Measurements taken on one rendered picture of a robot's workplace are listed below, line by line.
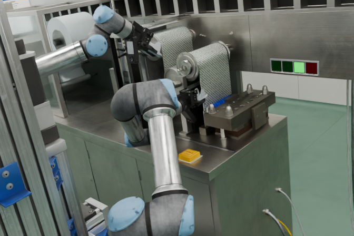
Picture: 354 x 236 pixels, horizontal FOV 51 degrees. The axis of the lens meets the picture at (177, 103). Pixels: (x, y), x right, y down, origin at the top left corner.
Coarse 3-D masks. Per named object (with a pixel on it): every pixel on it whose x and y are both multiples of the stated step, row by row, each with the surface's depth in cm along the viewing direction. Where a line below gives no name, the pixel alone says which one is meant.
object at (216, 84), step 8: (208, 72) 183; (216, 72) 188; (224, 72) 193; (200, 80) 180; (208, 80) 184; (216, 80) 189; (224, 80) 194; (208, 88) 185; (216, 88) 190; (224, 88) 195; (208, 96) 186; (216, 96) 190; (224, 96) 196; (208, 104) 187
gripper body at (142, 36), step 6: (132, 24) 154; (138, 24) 156; (132, 30) 152; (138, 30) 156; (132, 36) 155; (138, 36) 157; (144, 36) 157; (150, 36) 160; (138, 42) 157; (144, 42) 157; (138, 48) 162; (144, 48) 159
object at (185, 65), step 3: (183, 60) 179; (186, 60) 178; (180, 63) 180; (183, 63) 179; (186, 63) 177; (189, 63) 177; (180, 66) 181; (183, 66) 180; (186, 66) 178; (189, 66) 177; (183, 69) 180; (186, 69) 179; (189, 69) 177; (183, 72) 181; (186, 72) 179; (189, 72) 178
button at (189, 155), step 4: (184, 152) 167; (188, 152) 166; (192, 152) 165; (196, 152) 165; (180, 156) 165; (184, 156) 163; (188, 156) 162; (192, 156) 162; (196, 156) 164; (184, 160) 164; (188, 160) 162; (192, 160) 162
